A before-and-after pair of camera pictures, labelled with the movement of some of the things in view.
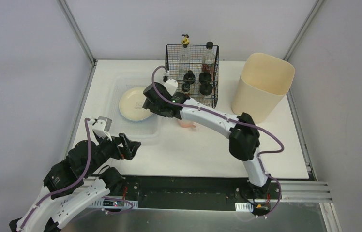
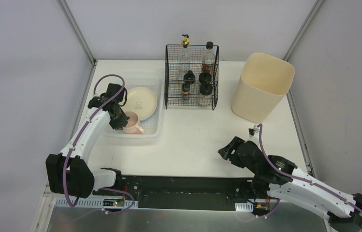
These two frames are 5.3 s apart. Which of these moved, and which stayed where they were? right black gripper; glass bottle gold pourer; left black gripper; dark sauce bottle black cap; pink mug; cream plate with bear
Moved: pink mug; right black gripper; left black gripper
Stayed: glass bottle gold pourer; cream plate with bear; dark sauce bottle black cap
